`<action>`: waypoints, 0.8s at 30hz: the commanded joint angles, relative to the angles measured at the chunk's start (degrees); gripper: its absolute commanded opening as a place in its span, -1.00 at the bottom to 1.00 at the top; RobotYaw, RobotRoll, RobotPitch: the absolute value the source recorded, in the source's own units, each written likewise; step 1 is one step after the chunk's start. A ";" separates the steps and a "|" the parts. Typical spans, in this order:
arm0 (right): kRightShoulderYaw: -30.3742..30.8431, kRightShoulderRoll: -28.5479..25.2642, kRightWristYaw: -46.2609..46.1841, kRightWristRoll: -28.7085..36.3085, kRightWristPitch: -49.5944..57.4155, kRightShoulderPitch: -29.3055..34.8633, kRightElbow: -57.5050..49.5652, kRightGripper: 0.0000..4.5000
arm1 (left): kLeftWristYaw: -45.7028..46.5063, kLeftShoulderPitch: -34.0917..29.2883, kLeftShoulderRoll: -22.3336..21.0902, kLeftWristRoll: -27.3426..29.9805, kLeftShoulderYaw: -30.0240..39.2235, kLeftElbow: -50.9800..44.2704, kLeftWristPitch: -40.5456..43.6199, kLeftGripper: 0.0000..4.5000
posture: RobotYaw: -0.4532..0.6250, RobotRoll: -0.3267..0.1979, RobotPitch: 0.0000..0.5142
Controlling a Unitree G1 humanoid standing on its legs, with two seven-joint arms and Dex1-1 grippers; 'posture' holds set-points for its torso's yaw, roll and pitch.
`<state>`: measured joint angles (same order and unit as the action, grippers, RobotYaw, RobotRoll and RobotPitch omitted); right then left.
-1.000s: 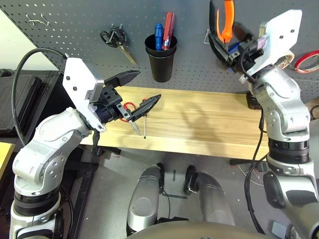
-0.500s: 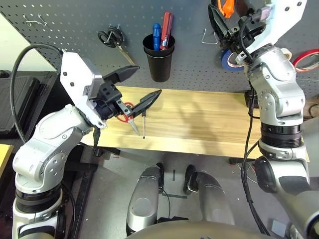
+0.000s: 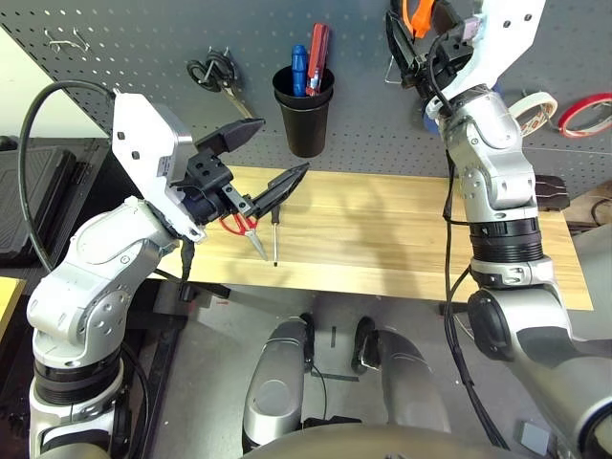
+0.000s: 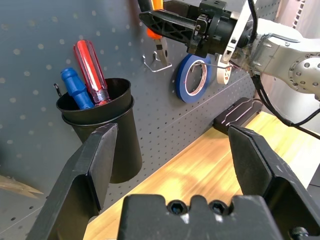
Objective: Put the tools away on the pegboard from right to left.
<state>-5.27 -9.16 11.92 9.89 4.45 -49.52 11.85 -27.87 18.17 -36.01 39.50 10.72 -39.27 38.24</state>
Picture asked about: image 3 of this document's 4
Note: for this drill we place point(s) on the orange black pliers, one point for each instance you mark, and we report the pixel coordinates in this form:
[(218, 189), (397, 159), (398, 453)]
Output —
[(421, 19)]

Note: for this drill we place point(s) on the black ribbed hard case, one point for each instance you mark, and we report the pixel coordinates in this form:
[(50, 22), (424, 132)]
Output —
[(48, 201)]

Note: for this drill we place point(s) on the yellow board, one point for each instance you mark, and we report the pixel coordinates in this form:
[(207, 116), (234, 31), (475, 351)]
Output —
[(9, 296)]

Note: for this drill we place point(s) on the blue tape roll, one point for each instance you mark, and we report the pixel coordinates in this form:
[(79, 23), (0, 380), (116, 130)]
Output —
[(430, 124)]

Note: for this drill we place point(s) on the silver scissors peg hook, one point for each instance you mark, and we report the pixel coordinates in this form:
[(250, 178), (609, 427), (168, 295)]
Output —
[(210, 69)]

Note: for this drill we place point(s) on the red tape roll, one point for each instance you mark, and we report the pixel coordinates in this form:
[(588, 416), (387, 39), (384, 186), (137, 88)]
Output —
[(581, 106)]

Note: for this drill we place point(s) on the orange black screwdriver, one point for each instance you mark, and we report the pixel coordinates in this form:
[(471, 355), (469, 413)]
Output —
[(276, 217)]

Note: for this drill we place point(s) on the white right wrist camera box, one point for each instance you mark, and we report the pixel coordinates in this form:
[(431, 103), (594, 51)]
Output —
[(507, 38)]

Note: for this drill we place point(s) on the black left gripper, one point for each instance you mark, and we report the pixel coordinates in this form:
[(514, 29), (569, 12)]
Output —
[(205, 186)]

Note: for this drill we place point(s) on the black tool case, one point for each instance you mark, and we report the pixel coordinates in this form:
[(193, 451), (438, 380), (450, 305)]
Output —
[(552, 191)]

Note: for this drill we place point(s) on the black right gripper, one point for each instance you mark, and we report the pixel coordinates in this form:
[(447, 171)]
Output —
[(447, 62)]

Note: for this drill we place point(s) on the grey robot torso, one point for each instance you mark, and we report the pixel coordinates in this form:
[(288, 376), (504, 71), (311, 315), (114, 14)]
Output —
[(358, 444)]

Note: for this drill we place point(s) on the dark grey pegboard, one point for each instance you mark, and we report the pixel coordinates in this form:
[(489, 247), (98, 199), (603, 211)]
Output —
[(119, 72)]

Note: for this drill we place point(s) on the long black floor tape strip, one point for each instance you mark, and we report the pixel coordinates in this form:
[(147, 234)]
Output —
[(339, 377)]

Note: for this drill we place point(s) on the silver robot leg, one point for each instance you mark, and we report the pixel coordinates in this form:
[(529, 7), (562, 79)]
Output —
[(272, 382), (411, 382)]

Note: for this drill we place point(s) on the silver left robot leg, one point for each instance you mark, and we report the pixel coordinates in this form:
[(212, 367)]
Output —
[(272, 382)]

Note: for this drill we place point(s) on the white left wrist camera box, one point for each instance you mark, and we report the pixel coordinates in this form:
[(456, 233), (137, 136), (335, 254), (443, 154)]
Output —
[(143, 143)]

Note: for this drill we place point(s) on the silver right robot leg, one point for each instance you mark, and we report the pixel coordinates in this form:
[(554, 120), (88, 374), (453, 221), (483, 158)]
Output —
[(411, 382)]

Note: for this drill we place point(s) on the white tape roll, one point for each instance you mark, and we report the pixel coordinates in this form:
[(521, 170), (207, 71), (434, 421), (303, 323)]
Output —
[(526, 102)]

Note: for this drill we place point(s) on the black plastic cup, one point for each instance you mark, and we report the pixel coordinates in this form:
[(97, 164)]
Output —
[(282, 83)]

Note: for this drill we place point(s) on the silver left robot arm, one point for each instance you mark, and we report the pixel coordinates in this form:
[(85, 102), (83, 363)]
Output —
[(95, 248)]

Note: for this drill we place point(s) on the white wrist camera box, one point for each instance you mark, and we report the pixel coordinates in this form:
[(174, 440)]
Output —
[(143, 143), (507, 38)]

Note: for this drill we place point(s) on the short black floor tape strip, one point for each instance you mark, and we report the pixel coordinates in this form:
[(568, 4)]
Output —
[(333, 337)]

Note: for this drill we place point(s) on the black cup holder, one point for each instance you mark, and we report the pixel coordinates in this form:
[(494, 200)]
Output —
[(306, 134)]

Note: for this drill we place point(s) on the small grey floor box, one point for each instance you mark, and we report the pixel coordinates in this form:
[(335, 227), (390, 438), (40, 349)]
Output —
[(533, 437)]

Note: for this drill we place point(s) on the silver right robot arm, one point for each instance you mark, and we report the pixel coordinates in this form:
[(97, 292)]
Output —
[(497, 167)]

